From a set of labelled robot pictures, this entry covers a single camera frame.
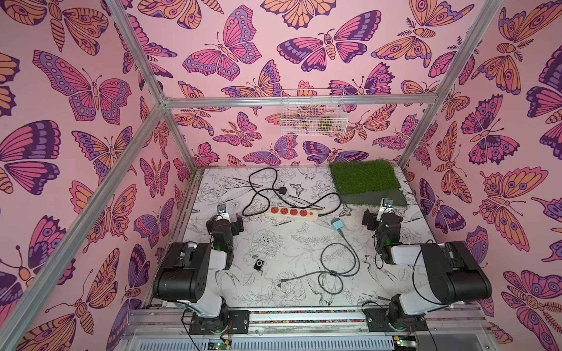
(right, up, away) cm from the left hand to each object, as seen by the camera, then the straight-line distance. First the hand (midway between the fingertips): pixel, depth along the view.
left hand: (228, 213), depth 94 cm
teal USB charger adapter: (+48, -5, +1) cm, 48 cm away
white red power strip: (+28, 0, +6) cm, 28 cm away
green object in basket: (+42, +39, 0) cm, 58 cm away
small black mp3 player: (+14, -19, -9) cm, 25 cm away
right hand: (+66, +2, -2) cm, 66 cm away
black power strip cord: (+24, +10, +14) cm, 30 cm away
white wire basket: (+37, +44, +1) cm, 58 cm away
